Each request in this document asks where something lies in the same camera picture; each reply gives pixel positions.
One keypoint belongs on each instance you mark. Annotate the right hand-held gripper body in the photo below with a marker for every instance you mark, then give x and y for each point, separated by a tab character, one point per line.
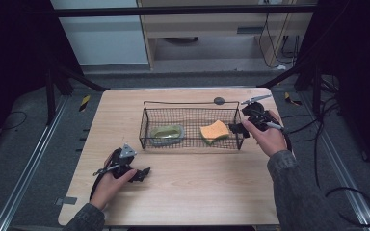
257	114

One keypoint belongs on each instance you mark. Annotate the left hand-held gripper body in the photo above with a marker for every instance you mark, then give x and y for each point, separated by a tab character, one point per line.
122	160

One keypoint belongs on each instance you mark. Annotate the green and yellow sponge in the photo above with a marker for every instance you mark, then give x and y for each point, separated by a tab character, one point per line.
214	131

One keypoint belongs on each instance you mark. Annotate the green soap dish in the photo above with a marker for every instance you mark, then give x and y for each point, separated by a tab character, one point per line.
167	134

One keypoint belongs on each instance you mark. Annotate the person's right hand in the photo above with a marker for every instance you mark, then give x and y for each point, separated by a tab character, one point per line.
271	141

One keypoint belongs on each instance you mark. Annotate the person's left hand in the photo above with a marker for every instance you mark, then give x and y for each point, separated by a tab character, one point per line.
109	189

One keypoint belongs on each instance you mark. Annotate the grey round disc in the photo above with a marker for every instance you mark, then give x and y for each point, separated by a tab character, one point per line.
219	101

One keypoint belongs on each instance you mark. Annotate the yellow and black tape strip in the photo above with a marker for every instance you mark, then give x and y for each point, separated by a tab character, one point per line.
84	103
290	99

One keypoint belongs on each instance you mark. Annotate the black metal stand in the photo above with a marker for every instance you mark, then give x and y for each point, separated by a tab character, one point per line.
49	96
316	93

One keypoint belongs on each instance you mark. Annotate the grey tape piece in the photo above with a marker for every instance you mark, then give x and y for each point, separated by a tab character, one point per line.
66	200

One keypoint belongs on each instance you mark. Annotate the light wooden desk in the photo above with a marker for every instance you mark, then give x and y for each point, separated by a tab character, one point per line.
205	27

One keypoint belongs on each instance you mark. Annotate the black curtain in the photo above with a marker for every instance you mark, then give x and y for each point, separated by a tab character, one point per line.
356	64
9	57

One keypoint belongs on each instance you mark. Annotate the white cabinet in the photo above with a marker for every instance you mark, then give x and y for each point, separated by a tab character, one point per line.
102	41

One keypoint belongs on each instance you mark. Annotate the black metal crossbar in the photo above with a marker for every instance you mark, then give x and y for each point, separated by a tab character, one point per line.
173	11

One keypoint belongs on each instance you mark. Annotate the aluminium floor rail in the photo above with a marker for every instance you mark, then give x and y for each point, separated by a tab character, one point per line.
343	173
29	166

